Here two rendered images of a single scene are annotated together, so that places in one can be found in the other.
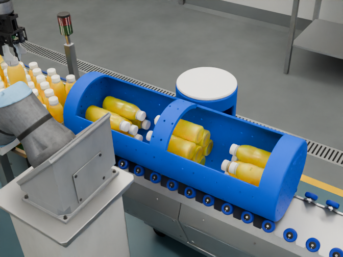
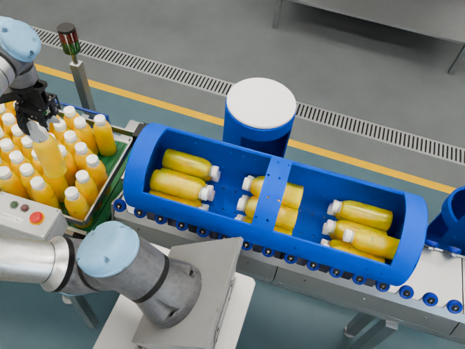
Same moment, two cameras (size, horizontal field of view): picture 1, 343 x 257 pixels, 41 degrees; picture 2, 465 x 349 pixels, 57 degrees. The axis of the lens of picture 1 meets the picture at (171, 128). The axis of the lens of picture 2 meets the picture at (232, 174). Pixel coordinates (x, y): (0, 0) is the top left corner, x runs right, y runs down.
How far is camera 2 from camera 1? 0.79 m
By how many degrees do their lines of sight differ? 23
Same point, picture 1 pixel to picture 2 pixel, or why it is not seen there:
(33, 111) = (151, 269)
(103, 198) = (233, 322)
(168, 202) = (261, 265)
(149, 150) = (250, 230)
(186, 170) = (299, 249)
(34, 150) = (161, 314)
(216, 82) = (272, 101)
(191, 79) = (243, 100)
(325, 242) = (434, 288)
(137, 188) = not seen: hidden behind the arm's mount
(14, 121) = (127, 288)
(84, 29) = not seen: outside the picture
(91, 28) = not seen: outside the picture
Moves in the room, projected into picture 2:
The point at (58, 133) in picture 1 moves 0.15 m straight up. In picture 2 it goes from (187, 284) to (185, 253)
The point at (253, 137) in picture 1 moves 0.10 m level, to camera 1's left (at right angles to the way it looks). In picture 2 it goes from (351, 187) to (323, 193)
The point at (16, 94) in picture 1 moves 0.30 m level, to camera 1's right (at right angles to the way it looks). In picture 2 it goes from (125, 254) to (272, 219)
